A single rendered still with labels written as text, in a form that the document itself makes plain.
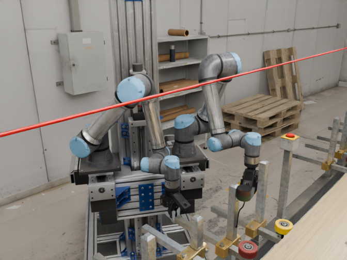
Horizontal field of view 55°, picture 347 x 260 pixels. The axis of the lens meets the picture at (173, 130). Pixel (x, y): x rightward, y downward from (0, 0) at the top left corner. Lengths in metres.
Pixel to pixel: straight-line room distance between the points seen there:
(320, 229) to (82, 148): 1.19
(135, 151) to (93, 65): 1.75
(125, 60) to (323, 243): 1.34
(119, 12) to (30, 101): 1.93
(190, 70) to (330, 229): 3.33
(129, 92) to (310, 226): 1.03
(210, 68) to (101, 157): 0.76
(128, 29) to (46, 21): 1.78
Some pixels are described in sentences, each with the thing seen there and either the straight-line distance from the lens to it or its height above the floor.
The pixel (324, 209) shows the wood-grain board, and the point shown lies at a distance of 1.86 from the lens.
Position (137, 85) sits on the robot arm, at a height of 1.54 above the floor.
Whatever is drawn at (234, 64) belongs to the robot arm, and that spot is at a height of 1.59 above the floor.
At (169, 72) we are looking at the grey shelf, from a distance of 4.49.
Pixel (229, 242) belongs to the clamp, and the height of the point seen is 0.87.
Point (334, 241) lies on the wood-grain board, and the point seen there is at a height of 0.90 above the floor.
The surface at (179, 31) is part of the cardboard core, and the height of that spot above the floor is 1.61.
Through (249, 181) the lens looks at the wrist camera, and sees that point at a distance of 1.67.
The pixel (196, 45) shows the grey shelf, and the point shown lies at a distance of 4.50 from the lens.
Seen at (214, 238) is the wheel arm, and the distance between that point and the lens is 1.61.
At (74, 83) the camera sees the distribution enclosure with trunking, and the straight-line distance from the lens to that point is 3.48.
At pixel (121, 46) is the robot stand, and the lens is 1.91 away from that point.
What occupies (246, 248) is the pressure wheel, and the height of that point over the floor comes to 0.90.
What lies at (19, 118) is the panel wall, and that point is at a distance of 3.59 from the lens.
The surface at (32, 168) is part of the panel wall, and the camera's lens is 3.79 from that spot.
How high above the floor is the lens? 1.85
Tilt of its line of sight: 20 degrees down
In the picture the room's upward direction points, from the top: 1 degrees counter-clockwise
